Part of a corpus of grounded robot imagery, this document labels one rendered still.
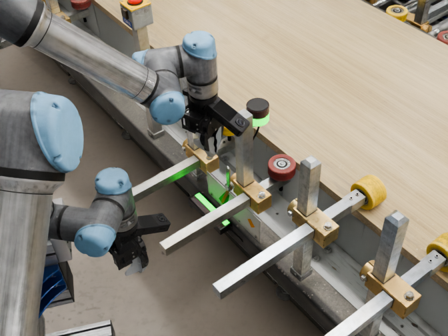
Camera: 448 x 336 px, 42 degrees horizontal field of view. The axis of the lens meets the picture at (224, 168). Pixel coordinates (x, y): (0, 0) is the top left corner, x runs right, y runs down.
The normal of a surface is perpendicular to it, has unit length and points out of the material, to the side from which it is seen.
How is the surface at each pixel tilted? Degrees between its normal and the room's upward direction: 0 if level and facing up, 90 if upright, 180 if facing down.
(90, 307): 0
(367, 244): 90
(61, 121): 85
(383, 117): 0
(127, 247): 0
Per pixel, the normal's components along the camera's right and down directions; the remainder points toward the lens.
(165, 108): 0.21, 0.69
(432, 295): -0.80, 0.45
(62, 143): 0.98, -0.01
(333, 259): -0.04, -0.71
